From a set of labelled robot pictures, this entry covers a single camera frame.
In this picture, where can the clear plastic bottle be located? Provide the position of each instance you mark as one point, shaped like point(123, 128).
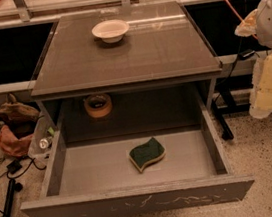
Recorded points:
point(41, 141)

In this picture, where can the black power adapter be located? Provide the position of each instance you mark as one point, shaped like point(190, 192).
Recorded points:
point(14, 166)

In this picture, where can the white bowl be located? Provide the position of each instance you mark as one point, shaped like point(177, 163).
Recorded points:
point(110, 31)

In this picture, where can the grey open drawer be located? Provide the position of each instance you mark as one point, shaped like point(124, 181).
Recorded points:
point(89, 173)

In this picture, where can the green and yellow sponge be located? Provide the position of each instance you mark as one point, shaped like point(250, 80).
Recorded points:
point(146, 154)

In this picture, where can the brown cloth bag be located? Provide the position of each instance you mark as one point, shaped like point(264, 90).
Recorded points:
point(13, 112)

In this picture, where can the brown tape roll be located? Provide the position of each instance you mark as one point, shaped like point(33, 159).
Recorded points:
point(98, 105)

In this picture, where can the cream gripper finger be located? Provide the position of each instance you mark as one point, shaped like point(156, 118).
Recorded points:
point(248, 26)
point(261, 93)

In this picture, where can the orange cloth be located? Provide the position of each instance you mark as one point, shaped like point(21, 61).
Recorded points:
point(16, 141)

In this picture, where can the black tripod leg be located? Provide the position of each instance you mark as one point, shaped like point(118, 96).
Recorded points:
point(11, 190)

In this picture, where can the black stand base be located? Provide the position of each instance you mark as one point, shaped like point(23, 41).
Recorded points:
point(224, 103)

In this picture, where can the black plug on rail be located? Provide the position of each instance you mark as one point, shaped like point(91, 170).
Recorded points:
point(244, 55)

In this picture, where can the grey cabinet counter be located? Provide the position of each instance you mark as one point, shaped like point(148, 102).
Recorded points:
point(162, 44)

